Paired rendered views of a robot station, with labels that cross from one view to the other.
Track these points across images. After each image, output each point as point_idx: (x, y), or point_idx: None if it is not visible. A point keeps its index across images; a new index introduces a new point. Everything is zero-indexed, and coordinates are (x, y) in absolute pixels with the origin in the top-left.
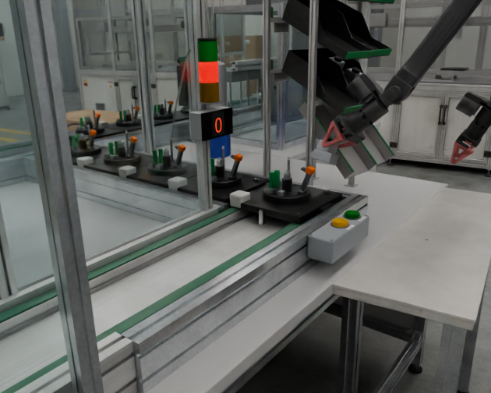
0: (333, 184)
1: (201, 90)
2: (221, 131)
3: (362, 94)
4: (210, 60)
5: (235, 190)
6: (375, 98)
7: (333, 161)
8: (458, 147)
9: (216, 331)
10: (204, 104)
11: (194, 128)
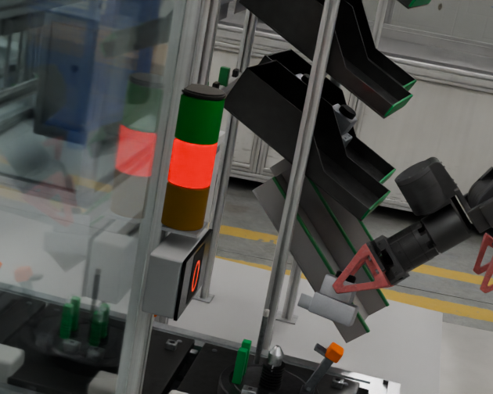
0: (253, 316)
1: (175, 203)
2: (196, 286)
3: (432, 202)
4: (210, 141)
5: (149, 382)
6: (454, 212)
7: (352, 321)
8: (481, 256)
9: None
10: (178, 233)
11: (156, 289)
